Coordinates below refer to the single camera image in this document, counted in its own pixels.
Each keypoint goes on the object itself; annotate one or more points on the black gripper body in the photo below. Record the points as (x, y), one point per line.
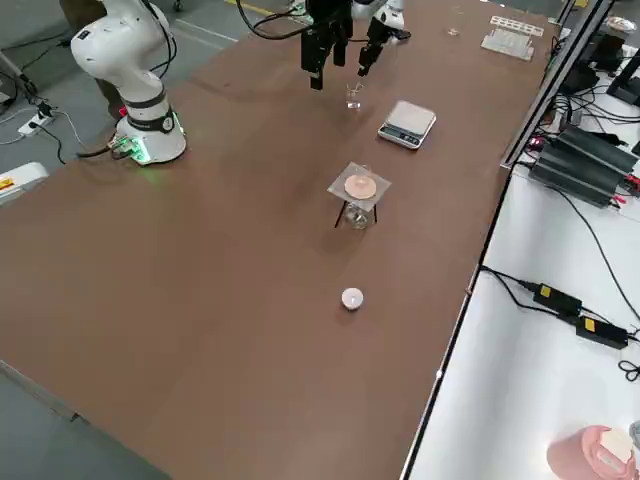
(377, 32)
(327, 15)

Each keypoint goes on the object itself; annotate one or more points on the glass stirring rod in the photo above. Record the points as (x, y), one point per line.
(358, 84)

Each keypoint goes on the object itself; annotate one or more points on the small glass beaker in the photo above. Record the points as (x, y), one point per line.
(354, 102)

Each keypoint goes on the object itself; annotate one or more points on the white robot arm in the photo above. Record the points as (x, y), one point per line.
(390, 15)
(125, 65)

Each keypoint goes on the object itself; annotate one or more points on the silver digital balance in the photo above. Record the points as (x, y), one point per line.
(410, 117)

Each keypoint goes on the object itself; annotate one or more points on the large glass beaker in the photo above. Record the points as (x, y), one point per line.
(453, 31)

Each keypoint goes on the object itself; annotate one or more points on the clear glass beaker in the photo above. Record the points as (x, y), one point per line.
(360, 182)

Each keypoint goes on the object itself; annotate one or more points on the white test tube rack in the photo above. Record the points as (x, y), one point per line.
(507, 42)

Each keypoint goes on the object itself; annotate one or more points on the glass alcohol lamp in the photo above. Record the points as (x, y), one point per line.
(358, 217)

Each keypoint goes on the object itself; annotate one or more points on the black tripod stand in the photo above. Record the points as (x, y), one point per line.
(339, 216)

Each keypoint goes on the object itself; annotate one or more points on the small device with red light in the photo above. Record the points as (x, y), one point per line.
(536, 144)

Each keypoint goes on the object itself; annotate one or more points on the black finned power supply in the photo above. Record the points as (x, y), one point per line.
(600, 147)
(575, 180)

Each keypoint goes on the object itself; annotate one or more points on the white round cap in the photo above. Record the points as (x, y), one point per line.
(352, 298)

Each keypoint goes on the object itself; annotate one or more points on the black monitor stand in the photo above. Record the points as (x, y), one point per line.
(625, 85)

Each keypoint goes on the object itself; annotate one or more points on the white power strip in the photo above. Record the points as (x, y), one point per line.
(36, 123)

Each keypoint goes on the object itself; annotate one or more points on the black power adapter yellow label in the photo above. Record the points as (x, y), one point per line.
(557, 299)
(600, 332)

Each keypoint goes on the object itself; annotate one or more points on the white cabinet with yellow label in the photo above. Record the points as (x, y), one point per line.
(20, 182)

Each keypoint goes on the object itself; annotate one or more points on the pink round container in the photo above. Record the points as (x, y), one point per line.
(580, 455)

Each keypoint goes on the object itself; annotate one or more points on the aluminium frame post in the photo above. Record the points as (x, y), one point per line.
(547, 90)

